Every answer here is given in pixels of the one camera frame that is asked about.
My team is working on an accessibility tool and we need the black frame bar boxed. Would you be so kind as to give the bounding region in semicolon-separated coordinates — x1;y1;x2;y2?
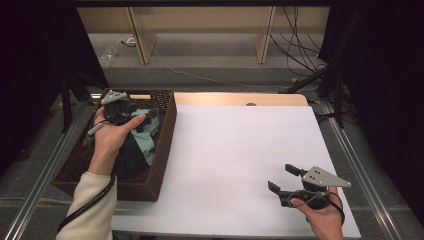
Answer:
71;0;334;8

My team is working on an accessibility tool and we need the black curtain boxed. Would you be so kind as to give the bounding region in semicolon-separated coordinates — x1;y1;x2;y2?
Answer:
0;0;109;178
318;0;424;228

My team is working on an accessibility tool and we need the black and mint green garment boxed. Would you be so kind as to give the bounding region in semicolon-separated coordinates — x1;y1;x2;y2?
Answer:
113;108;161;180

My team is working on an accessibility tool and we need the white table mat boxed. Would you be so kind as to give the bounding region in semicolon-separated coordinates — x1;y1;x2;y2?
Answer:
111;104;362;239

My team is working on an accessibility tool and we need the black metal stand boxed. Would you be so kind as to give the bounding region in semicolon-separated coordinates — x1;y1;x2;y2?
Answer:
60;71;109;134
279;63;346;130

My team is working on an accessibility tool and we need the white floor cable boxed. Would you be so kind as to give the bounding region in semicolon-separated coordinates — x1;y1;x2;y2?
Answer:
151;46;291;91

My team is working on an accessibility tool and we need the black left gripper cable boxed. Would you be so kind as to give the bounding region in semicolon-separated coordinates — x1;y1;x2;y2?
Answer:
57;103;118;234

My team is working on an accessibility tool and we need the aluminium rail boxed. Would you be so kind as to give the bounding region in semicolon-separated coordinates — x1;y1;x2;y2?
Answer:
320;99;406;240
3;99;88;240

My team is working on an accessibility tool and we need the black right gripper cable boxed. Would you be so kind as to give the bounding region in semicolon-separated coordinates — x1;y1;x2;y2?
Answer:
328;191;346;225

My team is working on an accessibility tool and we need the clear plastic bag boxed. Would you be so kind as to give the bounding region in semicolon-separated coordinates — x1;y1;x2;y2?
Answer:
98;45;119;68

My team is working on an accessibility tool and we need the person's right hand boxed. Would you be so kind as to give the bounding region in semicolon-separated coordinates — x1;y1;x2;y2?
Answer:
289;186;346;240

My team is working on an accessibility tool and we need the bunch of black cables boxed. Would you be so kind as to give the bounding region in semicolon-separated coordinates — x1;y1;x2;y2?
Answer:
269;6;329;78

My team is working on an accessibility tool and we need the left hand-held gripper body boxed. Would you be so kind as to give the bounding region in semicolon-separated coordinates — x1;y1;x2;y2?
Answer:
99;89;138;126

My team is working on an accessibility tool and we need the grey cable plug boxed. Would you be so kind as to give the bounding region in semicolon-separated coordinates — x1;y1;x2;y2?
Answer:
86;122;107;137

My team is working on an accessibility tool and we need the person's left hand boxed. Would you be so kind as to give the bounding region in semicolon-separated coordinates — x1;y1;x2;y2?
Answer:
87;107;147;177

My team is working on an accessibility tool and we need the light wooden furniture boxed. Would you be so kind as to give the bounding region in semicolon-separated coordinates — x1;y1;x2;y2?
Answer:
76;5;331;65

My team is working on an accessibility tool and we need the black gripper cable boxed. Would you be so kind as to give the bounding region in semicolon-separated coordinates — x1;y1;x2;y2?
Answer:
328;191;346;225
57;103;118;234

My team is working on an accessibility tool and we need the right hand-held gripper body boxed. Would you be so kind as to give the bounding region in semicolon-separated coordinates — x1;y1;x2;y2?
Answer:
278;165;352;210

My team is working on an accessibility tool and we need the brown woven basket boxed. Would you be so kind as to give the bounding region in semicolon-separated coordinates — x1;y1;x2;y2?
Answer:
51;87;178;203

